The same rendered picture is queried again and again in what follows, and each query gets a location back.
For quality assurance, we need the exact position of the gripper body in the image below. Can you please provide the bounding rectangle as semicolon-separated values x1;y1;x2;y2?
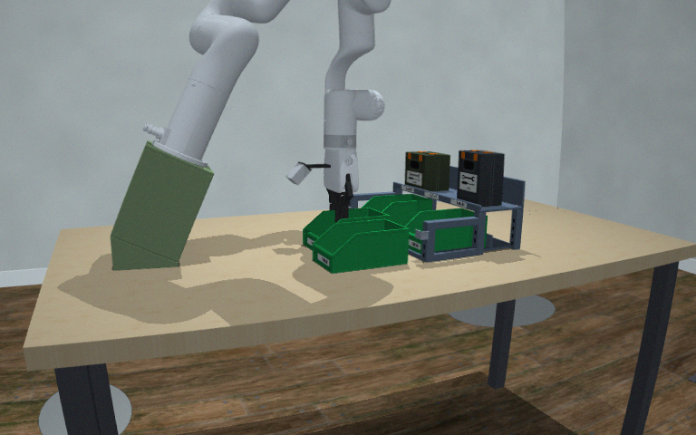
324;147;358;193

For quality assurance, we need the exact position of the green bin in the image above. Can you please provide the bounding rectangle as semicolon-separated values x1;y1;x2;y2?
405;208;488;254
304;208;390;250
361;194;432;227
314;219;410;274

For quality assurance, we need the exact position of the black tool case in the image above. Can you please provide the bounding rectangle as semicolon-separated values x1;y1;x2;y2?
457;150;505;207

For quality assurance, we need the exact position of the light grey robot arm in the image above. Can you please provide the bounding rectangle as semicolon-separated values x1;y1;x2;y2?
143;0;391;168

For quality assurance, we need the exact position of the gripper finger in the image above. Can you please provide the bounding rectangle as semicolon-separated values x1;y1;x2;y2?
326;189;337;210
335;174;353;223

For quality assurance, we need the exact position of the olive green tool case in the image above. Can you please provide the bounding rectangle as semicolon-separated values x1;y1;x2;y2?
405;151;450;191

